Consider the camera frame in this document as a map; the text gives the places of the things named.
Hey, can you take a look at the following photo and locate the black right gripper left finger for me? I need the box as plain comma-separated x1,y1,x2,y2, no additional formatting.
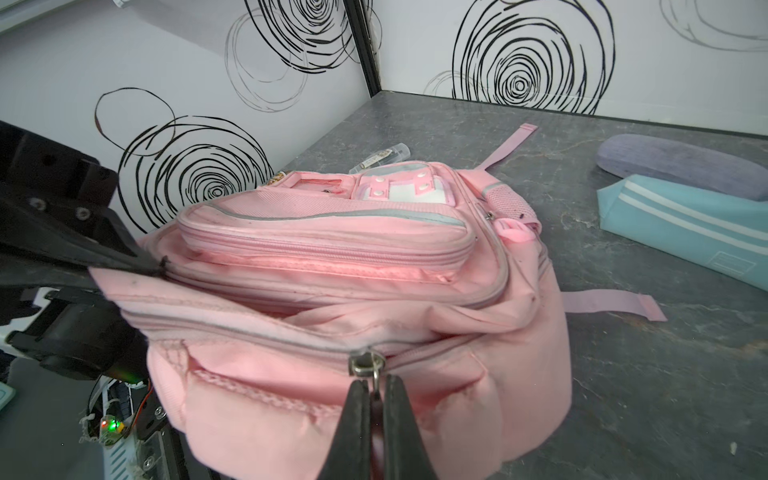
317,380,372,480

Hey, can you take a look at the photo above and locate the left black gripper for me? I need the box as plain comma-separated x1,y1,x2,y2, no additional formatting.
1,123,161,381

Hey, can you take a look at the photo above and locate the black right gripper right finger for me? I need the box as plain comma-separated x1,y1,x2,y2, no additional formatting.
383,375,438,480

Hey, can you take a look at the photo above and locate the pink student backpack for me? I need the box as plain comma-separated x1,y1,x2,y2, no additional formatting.
91,124,665,479

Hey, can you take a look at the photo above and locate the clear plastic pencil case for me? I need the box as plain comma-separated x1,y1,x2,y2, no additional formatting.
348,143,411,174

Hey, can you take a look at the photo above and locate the light blue pouch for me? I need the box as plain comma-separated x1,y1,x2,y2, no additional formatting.
597,175,767,290

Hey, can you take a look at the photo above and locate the purple glasses case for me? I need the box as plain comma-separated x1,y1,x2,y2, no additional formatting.
596,134,767,201

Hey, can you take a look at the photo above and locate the black corner frame post left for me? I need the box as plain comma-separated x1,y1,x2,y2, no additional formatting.
343,0,382,97

